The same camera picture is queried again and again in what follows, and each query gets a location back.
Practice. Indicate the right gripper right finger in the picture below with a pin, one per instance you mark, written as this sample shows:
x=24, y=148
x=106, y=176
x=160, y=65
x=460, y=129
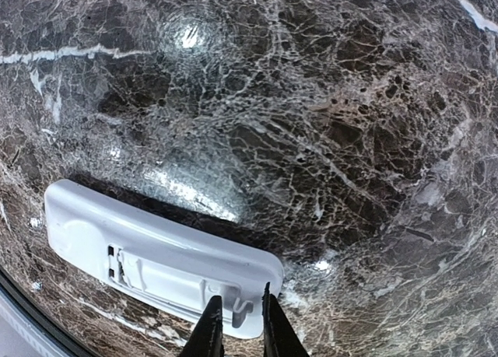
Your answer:
x=280, y=340

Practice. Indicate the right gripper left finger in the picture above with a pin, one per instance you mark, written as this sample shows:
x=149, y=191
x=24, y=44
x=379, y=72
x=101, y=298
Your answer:
x=206, y=339

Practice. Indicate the white remote control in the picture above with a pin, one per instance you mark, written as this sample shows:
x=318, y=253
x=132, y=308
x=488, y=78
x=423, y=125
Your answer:
x=83, y=223

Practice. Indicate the white battery cover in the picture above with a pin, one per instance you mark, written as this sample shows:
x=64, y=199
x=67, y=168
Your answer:
x=180, y=293

